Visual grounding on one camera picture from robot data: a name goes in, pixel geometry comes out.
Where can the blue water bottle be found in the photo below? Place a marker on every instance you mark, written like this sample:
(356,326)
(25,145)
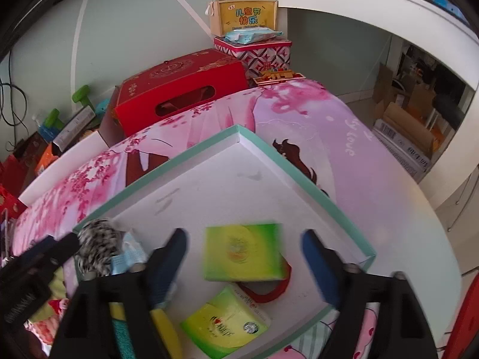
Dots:
(47,133)

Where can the red felt handbag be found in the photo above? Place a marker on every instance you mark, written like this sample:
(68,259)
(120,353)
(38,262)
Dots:
(12,178)

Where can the pink white fluffy towel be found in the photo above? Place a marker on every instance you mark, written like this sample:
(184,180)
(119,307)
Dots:
(45,330)

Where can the red white patterned box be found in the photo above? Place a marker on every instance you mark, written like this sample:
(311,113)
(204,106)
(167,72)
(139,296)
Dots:
(264,62)

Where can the leopard print scrunchie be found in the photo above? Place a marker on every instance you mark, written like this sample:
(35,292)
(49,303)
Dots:
(100,241)

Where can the red tape roll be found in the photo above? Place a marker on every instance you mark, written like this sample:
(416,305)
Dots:
(263,292)

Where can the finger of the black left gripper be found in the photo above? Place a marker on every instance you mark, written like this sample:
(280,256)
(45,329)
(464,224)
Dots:
(25,279)

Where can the blue face mask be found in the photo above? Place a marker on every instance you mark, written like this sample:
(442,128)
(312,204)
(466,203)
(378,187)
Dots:
(131,253)

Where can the white desk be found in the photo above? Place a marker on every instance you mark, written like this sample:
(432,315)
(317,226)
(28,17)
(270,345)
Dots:
(447,39)

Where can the orange cardboard box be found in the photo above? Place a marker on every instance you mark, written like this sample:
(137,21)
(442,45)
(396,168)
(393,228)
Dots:
(47,158)

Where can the wet wipes pack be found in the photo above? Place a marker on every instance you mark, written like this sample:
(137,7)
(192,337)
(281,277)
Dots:
(245,36)

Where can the yellow children gift box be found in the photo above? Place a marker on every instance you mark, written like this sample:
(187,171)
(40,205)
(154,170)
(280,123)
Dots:
(228,15)

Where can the large red gift box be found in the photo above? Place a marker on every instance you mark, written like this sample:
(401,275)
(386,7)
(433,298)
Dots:
(175,86)

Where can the cardboard boxes under desk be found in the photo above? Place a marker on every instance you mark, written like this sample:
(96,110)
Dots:
(406,122)

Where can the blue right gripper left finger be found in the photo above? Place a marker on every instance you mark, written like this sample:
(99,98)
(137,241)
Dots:
(163,266)

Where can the teal toy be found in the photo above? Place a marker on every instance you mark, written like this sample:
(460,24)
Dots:
(102,108)

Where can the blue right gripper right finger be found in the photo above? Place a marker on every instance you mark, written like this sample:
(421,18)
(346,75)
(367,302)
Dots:
(333,277)

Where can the green cloth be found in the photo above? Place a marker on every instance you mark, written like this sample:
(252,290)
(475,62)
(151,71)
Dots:
(58,297)

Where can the green yellow sponge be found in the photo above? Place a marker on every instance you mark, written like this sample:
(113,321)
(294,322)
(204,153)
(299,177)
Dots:
(158,324)

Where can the pink floral bedsheet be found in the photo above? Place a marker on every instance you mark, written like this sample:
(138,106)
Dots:
(348,162)

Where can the white tray with teal rim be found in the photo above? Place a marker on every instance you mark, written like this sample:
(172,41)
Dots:
(235,177)

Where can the small green tissue pack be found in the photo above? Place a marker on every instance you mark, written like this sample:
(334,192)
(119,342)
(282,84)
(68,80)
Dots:
(244,253)

